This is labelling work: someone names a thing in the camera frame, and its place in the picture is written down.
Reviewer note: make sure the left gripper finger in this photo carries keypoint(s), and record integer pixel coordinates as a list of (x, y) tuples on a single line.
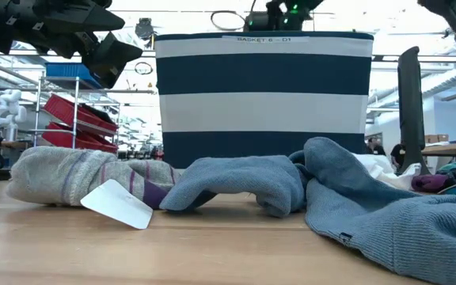
[(111, 59), (89, 20)]

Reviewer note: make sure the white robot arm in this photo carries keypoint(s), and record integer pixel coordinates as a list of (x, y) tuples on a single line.
[(8, 115)]

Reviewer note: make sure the blue storage bin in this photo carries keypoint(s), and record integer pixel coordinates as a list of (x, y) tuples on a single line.
[(69, 73)]

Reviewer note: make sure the red storage bin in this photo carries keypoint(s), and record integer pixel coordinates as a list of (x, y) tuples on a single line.
[(81, 115), (77, 138)]

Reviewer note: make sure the metal shelf rack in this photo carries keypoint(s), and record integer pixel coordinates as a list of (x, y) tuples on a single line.
[(75, 115)]

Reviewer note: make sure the navy white striped fabric basket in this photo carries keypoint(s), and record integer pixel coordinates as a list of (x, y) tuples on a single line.
[(263, 115)]

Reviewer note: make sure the grey striped sock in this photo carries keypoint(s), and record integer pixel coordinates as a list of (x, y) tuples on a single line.
[(69, 174)]

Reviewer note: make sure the white sock tag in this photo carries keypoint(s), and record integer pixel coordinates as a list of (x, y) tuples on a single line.
[(117, 206)]

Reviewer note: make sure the person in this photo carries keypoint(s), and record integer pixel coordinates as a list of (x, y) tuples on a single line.
[(376, 147), (400, 156)]

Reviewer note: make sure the small blue knit sock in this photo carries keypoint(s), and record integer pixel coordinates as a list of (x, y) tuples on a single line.
[(244, 182)]

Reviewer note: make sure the cardboard boxes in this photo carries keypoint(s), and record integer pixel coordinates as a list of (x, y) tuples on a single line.
[(437, 138)]

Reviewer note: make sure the wooden background table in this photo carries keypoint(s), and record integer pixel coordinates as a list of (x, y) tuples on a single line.
[(453, 148)]

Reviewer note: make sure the purple garment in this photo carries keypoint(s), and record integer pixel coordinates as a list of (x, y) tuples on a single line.
[(430, 183)]

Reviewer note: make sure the large blue knit sock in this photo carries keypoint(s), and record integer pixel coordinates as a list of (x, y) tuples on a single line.
[(390, 221)]

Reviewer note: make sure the black ceiling camera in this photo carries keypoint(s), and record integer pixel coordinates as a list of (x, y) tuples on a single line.
[(145, 28)]

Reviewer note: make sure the black upright post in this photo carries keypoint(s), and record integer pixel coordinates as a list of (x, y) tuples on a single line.
[(410, 111)]

